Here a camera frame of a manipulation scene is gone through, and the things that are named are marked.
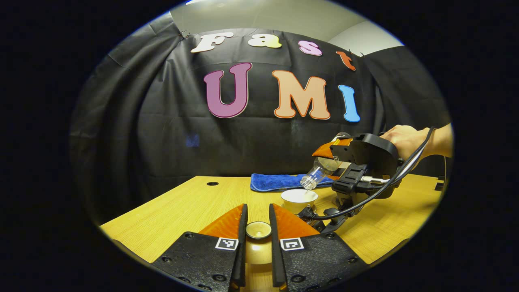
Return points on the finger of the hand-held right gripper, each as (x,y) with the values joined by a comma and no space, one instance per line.
(328,150)
(352,174)

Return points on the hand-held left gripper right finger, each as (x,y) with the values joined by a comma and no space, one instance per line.
(275,251)

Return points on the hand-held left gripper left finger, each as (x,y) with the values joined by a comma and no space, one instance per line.
(241,251)

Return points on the cream yellow teacup lid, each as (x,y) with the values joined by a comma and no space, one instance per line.
(258,249)

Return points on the clear water bottle orange label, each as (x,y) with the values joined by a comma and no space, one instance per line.
(320,170)

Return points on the cream yellow teacup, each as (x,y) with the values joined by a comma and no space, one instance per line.
(294,202)

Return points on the blue folded towel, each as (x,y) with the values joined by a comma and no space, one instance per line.
(275,182)

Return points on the black backdrop cloth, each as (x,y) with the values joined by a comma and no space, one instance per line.
(162,121)

